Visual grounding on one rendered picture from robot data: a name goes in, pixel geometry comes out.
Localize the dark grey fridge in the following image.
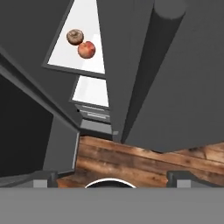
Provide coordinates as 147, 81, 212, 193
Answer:
0, 0, 115, 187

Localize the white freezer rack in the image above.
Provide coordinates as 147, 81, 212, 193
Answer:
69, 74, 110, 109
42, 0, 107, 77

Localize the dark grey freezer door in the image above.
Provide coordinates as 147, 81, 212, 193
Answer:
95, 0, 224, 154

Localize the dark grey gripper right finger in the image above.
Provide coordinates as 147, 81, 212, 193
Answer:
166, 171, 224, 189

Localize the grey freezer drawer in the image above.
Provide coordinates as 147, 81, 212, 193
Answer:
73, 102, 112, 124

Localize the round black white-rimmed thing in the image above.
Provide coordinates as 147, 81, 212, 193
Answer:
84, 177, 137, 189

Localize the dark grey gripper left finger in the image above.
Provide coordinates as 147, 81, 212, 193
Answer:
0, 171, 58, 189

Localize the dark grey door handle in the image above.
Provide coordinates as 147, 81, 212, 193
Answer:
120, 0, 188, 144

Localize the red peach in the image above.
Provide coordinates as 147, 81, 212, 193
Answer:
77, 40, 97, 60

